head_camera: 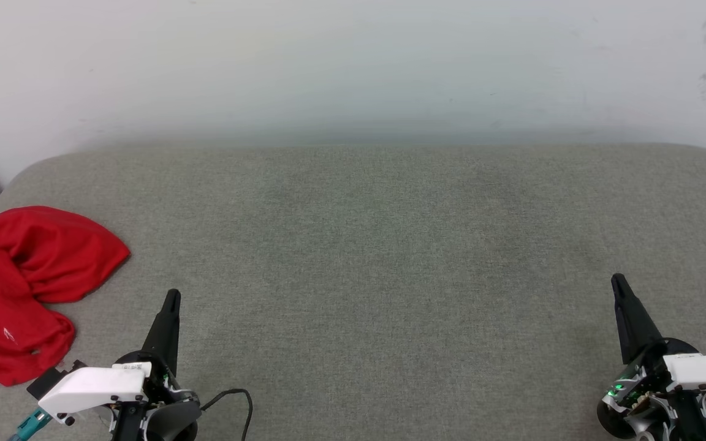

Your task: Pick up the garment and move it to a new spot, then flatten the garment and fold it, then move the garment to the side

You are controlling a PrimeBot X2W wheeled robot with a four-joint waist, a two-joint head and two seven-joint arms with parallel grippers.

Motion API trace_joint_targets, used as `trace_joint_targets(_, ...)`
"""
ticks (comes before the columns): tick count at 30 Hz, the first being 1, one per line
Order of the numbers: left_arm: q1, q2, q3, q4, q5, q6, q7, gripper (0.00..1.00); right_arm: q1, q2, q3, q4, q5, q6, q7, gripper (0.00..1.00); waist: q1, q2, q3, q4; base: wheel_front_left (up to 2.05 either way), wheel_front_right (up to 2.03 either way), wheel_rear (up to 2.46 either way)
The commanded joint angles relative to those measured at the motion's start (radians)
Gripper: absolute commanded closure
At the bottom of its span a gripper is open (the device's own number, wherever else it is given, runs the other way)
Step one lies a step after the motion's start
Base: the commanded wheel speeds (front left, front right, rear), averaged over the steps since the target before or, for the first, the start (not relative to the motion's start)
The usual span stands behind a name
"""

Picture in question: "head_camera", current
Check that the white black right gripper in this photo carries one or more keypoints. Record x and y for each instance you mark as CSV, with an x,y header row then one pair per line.
x,y
696,373

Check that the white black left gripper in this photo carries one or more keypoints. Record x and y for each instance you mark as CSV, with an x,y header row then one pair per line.
x,y
95,386

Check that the red and white jersey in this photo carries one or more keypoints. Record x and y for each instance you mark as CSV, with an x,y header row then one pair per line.
x,y
16,288

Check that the grey fabric sofa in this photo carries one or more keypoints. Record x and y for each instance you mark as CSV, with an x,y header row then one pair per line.
x,y
377,275

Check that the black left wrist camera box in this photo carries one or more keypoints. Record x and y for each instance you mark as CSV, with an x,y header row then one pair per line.
x,y
46,383

